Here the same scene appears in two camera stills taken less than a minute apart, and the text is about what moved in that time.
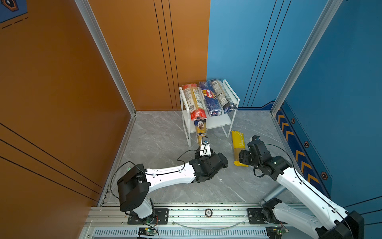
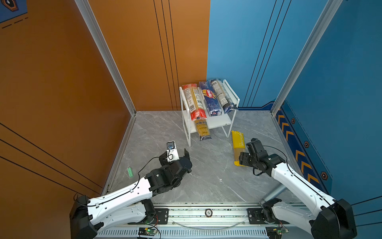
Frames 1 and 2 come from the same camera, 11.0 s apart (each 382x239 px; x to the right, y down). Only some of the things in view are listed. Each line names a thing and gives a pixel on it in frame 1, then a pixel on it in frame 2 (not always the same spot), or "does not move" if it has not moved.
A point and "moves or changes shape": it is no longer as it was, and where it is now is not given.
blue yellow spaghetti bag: [201, 130] moves or changes shape
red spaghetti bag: [195, 101] does not move
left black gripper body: [202, 160] → [164, 164]
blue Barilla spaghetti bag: [213, 105] does not move
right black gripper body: [246, 159] does not move
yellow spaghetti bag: [238, 143] does not move
